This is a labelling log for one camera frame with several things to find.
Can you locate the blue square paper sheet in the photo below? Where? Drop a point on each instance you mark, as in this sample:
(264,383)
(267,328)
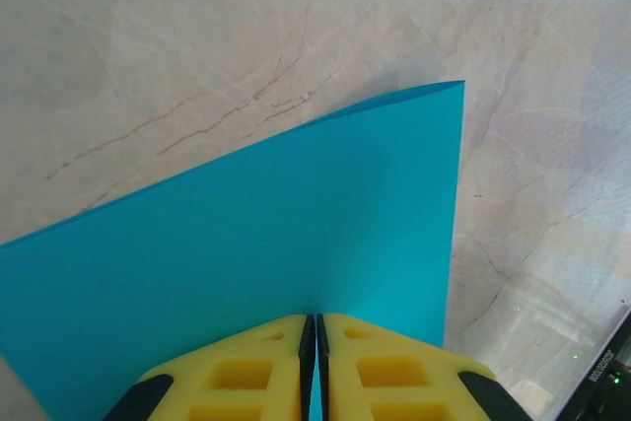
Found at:
(246,243)

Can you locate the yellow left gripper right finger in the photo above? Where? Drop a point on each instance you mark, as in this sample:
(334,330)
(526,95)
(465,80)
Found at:
(434,367)

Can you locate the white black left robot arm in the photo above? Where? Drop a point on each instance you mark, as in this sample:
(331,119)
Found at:
(606,391)

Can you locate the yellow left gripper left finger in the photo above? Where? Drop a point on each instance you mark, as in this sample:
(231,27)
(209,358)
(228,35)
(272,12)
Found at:
(197,371)

